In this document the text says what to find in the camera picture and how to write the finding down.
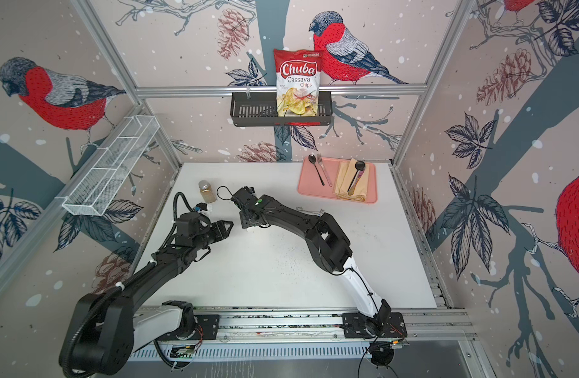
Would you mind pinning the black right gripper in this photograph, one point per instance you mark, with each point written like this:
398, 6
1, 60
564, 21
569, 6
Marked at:
244, 224

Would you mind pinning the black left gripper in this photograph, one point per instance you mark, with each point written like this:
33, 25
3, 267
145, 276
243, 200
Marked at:
220, 230

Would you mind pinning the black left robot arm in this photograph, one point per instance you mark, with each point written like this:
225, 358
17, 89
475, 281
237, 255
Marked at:
102, 334

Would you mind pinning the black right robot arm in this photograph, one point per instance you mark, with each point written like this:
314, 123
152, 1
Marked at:
329, 248

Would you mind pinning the glass spice jar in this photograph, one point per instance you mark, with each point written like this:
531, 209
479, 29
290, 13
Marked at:
207, 193

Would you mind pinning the pink plastic tray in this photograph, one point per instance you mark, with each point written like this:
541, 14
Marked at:
313, 182

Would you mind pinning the black spoon on tray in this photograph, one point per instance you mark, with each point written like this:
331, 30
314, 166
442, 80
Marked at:
312, 159

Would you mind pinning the silver fork on tray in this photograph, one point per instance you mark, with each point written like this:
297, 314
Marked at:
320, 162

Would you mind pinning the beige folded cloth napkin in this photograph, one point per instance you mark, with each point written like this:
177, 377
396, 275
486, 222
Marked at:
345, 174

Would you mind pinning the black spoon on napkin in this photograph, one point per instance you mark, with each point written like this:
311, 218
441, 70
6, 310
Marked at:
359, 171

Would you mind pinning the red Chuba cassava chips bag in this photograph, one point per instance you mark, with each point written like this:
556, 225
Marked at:
297, 82

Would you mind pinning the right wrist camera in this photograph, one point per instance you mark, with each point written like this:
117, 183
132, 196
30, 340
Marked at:
244, 198

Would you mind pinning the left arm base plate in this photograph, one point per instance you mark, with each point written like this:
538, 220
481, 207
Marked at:
205, 329

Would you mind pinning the white wire mesh shelf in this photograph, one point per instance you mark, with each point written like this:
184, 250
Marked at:
96, 190

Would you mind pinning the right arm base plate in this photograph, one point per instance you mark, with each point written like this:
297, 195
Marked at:
357, 326

